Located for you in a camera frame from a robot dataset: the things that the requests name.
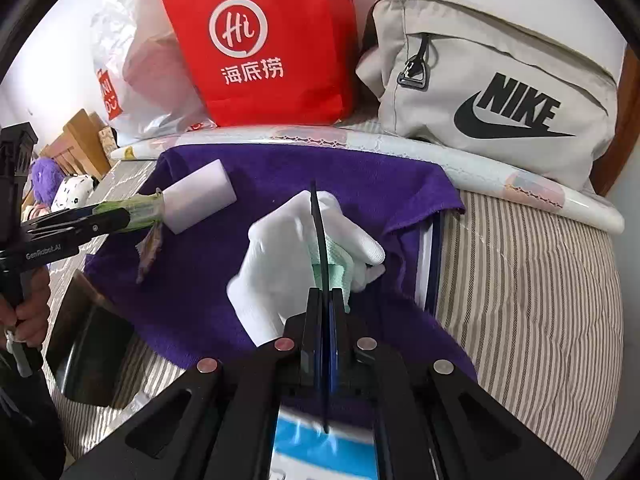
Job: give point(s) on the fruit pattern wipe packet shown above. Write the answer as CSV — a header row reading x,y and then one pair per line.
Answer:
x,y
148,249

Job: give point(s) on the white Miniso plastic bag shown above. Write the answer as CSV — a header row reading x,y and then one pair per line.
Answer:
x,y
145,85

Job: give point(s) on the white spotted pillow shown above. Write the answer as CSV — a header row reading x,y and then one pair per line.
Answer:
x,y
73,193

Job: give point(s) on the person's left hand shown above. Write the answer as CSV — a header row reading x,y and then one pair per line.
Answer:
x,y
31,318

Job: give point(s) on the beige Nike bag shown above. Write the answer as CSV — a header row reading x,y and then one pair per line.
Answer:
x,y
454,74

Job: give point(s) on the purple plush toy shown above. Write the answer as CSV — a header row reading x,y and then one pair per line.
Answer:
x,y
47,177

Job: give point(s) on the red Haidilao paper bag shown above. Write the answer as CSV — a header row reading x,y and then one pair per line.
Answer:
x,y
262,62

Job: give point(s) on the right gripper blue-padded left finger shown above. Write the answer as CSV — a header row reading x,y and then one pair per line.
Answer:
x,y
306,382

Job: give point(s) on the wooden bed headboard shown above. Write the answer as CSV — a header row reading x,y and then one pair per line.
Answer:
x,y
78,149

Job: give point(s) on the blue tissue pack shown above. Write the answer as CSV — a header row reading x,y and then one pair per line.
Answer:
x,y
303,450

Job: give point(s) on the light green tissue packet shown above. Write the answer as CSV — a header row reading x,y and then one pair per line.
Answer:
x,y
143,210

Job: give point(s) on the rolled patterned paper tube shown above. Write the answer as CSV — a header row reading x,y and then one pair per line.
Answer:
x,y
466,171

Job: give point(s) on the white glove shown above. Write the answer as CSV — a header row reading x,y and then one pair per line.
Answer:
x,y
275,276

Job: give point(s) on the mint green cloth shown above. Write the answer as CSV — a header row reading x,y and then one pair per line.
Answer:
x,y
340,264

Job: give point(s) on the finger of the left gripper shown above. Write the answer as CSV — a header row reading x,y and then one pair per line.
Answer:
x,y
67,230
80,218

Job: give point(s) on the purple towel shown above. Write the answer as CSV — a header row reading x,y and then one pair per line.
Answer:
x,y
182,310

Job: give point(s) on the brown patterned book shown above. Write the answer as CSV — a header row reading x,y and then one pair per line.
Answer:
x,y
108,139

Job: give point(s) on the striped quilted mattress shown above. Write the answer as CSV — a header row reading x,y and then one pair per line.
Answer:
x,y
532,298

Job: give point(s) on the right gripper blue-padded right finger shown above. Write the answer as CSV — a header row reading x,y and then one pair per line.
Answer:
x,y
358,364

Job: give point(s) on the dark green tin box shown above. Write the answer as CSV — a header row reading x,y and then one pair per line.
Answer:
x,y
88,345

